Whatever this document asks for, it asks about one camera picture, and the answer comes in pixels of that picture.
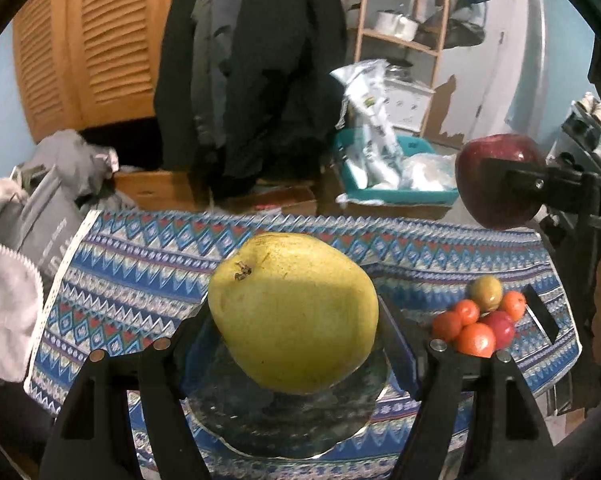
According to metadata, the grey and white clothes pile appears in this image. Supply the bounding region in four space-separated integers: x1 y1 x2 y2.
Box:
0 177 45 382

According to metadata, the white printed storage box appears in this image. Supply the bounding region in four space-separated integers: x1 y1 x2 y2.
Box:
383 82 434 133

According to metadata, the grey fabric bag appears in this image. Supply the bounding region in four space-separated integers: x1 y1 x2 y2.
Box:
0 165 88 281

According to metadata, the blue patterned tablecloth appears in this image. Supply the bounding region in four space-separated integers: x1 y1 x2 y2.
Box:
24 208 584 480

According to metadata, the grey crumpled clothing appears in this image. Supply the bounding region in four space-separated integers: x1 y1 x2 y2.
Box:
18 130 118 196

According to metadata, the white printed plastic bag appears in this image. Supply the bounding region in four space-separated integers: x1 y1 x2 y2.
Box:
331 58 404 188

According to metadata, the wooden shelf rack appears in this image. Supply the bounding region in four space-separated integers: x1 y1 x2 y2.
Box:
353 0 454 138

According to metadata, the small orange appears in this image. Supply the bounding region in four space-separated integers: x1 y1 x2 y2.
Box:
432 311 464 343
453 300 481 326
498 291 527 322
455 322 497 359

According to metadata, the dark pot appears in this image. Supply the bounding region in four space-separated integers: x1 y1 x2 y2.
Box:
387 60 414 83

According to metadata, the yellow-green lemon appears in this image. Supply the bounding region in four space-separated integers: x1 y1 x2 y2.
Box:
468 275 504 312

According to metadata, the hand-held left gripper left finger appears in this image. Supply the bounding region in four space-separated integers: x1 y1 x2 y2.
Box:
39 306 216 480

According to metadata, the teal cardboard box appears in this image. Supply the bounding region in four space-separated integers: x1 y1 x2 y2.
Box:
332 127 459 206

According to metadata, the red plum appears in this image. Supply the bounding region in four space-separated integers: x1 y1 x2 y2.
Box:
481 311 516 351

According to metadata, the white cooking pot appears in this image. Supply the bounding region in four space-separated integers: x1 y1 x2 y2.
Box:
375 10 419 41

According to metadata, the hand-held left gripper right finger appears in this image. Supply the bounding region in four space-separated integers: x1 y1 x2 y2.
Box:
378 292 556 480

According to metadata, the clear plastic bag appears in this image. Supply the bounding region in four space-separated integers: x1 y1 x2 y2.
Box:
401 152 456 192

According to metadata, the large yellow pear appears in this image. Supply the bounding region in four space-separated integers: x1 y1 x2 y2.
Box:
208 232 380 395

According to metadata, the brown wooden box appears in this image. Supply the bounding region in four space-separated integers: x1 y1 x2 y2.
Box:
113 170 196 211

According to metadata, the black hanging coat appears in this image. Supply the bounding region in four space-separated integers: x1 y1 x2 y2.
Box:
153 0 349 200

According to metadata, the grey hanging jacket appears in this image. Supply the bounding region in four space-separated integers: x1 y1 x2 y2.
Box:
190 0 241 148

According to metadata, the dark red apple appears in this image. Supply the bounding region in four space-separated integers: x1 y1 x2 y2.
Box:
455 134 546 231

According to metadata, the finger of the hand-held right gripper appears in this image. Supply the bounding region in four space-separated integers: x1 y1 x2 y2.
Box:
481 157 601 212

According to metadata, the pile of dark clothes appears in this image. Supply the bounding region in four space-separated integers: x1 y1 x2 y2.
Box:
423 0 491 48

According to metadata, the wooden louvered wardrobe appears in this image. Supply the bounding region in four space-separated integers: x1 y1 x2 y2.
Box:
11 0 184 142

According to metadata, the flat cardboard box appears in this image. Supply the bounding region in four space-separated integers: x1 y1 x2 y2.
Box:
220 185 319 216

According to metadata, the clear glass plate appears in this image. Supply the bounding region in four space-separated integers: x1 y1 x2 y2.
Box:
183 310 391 459

